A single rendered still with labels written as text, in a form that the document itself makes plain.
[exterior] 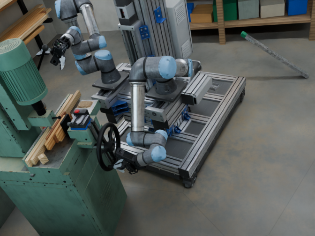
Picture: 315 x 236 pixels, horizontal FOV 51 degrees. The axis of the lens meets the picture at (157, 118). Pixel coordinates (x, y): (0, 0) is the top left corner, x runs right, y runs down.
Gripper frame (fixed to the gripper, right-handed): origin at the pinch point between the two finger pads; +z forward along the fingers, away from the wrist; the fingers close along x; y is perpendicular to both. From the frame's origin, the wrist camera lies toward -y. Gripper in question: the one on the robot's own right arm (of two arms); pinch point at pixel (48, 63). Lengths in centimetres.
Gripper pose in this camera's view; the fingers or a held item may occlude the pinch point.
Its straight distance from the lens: 190.8
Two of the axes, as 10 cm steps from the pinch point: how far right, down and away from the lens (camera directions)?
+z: -2.3, 6.6, -7.2
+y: 4.7, -5.7, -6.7
